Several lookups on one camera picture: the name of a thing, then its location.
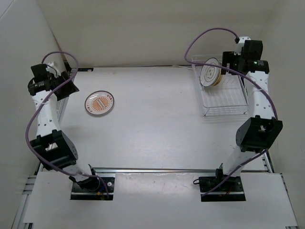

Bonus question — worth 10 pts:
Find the white plate green rim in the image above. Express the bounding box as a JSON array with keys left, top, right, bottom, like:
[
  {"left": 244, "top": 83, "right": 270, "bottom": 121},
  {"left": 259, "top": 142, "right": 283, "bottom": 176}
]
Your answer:
[{"left": 200, "top": 58, "right": 220, "bottom": 87}]

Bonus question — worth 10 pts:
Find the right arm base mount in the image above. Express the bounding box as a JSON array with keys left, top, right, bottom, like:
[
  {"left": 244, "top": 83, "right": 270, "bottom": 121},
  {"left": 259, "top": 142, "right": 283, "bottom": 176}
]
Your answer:
[{"left": 193, "top": 169, "right": 246, "bottom": 202}]

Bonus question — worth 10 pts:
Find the metal rail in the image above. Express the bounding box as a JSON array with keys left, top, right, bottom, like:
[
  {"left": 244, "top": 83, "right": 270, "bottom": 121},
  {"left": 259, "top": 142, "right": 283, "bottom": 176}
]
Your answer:
[{"left": 90, "top": 167, "right": 270, "bottom": 173}]

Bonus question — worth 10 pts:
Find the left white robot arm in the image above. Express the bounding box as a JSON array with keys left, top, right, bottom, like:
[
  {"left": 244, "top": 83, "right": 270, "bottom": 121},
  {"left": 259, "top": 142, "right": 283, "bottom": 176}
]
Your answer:
[{"left": 26, "top": 62, "right": 100, "bottom": 191}]

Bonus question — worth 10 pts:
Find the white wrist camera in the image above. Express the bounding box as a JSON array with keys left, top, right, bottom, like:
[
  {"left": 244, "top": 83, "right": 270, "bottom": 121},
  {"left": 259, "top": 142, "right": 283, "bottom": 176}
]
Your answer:
[
  {"left": 47, "top": 62, "right": 59, "bottom": 72},
  {"left": 234, "top": 36, "right": 251, "bottom": 55}
]

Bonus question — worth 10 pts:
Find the cream yellow plate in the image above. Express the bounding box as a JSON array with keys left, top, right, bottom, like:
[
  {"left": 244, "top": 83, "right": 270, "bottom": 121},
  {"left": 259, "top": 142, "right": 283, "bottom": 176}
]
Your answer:
[{"left": 211, "top": 63, "right": 224, "bottom": 86}]

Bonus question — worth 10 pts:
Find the orange sunburst plate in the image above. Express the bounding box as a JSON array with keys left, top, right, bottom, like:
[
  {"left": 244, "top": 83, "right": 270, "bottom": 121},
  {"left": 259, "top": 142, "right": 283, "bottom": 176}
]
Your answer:
[{"left": 84, "top": 90, "right": 115, "bottom": 116}]

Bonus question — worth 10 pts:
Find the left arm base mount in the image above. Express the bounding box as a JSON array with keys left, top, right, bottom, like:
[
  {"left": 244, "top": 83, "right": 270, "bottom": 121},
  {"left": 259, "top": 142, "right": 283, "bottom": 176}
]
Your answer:
[{"left": 70, "top": 175, "right": 115, "bottom": 201}]

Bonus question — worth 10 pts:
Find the white wire dish rack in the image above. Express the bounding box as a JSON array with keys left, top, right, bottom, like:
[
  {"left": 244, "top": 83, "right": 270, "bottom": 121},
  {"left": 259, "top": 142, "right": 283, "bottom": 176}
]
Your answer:
[{"left": 191, "top": 54, "right": 248, "bottom": 116}]

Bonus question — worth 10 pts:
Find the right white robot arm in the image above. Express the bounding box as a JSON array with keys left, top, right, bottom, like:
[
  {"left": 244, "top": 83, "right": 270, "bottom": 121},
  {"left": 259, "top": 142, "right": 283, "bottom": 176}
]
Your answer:
[{"left": 214, "top": 37, "right": 283, "bottom": 191}]

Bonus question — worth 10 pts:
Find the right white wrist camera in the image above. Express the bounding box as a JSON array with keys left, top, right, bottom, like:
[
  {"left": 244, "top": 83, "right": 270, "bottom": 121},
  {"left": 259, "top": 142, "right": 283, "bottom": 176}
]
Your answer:
[{"left": 234, "top": 36, "right": 251, "bottom": 55}]

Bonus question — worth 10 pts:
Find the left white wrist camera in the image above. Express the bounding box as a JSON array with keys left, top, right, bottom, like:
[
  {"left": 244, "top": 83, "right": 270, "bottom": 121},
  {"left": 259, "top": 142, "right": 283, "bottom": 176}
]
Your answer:
[{"left": 47, "top": 62, "right": 59, "bottom": 72}]

